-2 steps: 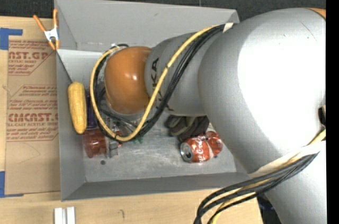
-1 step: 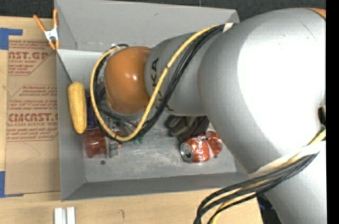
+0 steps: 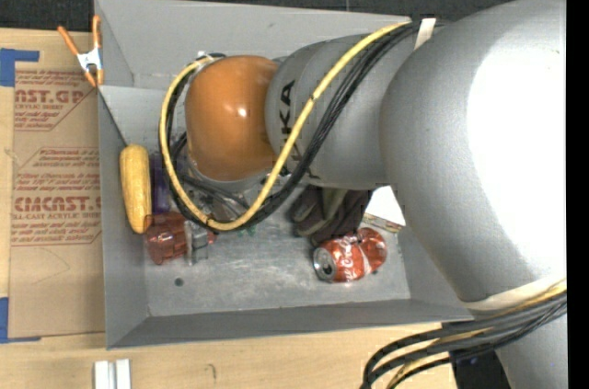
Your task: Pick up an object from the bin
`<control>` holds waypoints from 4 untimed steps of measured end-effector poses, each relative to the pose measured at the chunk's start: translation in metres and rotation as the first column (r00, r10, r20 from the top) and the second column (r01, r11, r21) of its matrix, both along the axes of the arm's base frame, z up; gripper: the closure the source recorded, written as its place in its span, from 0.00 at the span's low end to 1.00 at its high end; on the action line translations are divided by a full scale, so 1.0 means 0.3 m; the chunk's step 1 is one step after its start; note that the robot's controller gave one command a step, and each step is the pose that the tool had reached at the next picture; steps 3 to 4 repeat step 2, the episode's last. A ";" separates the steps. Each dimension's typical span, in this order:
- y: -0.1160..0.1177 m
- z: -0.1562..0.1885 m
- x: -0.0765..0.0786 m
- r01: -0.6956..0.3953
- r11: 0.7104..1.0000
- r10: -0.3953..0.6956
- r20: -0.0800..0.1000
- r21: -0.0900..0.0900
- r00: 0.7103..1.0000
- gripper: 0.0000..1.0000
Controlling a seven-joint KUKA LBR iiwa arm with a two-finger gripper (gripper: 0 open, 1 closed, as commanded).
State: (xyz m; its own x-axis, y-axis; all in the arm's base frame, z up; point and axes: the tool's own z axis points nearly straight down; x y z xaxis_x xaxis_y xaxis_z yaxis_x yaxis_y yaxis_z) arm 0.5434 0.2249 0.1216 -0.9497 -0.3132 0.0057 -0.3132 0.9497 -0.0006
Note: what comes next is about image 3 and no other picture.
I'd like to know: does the crushed red drink can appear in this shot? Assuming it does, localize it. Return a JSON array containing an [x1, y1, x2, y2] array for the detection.
[[312, 226, 389, 284]]

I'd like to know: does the brown cardboard board red print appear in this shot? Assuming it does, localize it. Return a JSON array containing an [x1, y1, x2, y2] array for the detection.
[[0, 27, 108, 345]]

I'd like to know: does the dark brown cloth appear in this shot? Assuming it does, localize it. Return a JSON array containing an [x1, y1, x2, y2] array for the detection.
[[288, 186, 372, 248]]

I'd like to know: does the white flat packet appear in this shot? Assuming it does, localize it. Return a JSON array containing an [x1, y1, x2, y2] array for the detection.
[[361, 186, 408, 235]]

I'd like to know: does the red clear plastic cup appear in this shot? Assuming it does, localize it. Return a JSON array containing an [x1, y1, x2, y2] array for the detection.
[[144, 212, 218, 266]]

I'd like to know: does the yellow oblong sponge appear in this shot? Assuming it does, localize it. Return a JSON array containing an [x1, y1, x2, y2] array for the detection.
[[119, 143, 154, 235]]

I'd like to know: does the purple clear plastic thing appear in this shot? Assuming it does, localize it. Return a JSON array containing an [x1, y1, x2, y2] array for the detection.
[[151, 154, 175, 217]]

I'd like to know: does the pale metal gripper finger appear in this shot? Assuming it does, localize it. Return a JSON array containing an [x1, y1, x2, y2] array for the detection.
[[193, 230, 211, 264], [184, 220, 196, 267]]

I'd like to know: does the grey metal bin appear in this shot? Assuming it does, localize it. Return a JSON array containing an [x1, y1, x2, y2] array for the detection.
[[93, 0, 476, 350]]

